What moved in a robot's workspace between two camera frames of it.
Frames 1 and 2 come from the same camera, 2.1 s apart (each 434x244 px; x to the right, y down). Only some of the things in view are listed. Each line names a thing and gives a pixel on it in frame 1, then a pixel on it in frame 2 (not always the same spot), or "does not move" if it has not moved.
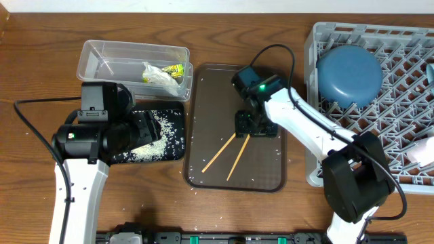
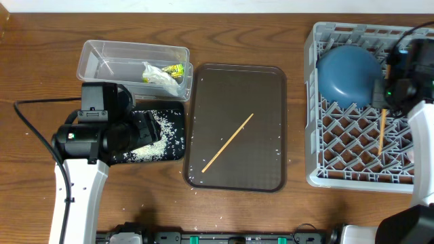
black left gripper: [143, 124] does not move
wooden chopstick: [205, 167] does not move
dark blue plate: [349, 76] does not move
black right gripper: [245, 127] → [377, 99]
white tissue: [153, 76] does not move
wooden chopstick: [243, 146] → [384, 114]
